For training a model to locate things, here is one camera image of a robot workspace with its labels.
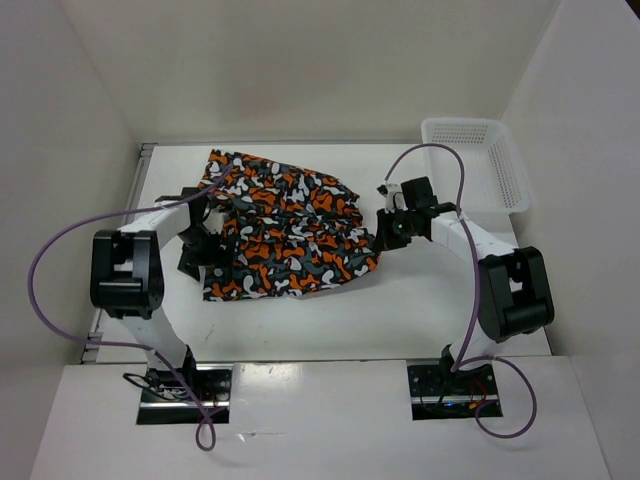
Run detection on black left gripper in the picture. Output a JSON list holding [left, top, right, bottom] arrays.
[[176, 225, 235, 282]]

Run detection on orange camouflage shorts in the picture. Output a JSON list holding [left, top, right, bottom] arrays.
[[200, 149, 380, 301]]

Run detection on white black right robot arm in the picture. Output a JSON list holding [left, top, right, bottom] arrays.
[[374, 177, 555, 393]]

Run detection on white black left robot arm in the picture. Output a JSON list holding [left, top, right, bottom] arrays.
[[90, 187, 230, 400]]

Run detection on white perforated plastic basket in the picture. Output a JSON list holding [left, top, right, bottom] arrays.
[[421, 117, 531, 214]]

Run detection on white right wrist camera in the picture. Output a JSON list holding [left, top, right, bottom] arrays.
[[377, 183, 405, 213]]

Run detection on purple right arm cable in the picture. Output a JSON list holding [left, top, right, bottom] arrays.
[[383, 143, 539, 440]]

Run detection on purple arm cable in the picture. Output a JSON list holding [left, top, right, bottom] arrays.
[[383, 143, 539, 440], [26, 167, 234, 451]]

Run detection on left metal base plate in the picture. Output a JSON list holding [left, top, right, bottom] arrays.
[[123, 363, 233, 425]]

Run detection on metal base plate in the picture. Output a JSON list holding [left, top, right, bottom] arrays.
[[407, 359, 503, 421], [123, 363, 233, 425]]

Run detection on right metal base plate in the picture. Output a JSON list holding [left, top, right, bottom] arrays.
[[407, 359, 503, 421]]

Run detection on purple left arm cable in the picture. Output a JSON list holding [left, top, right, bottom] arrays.
[[26, 167, 234, 451]]

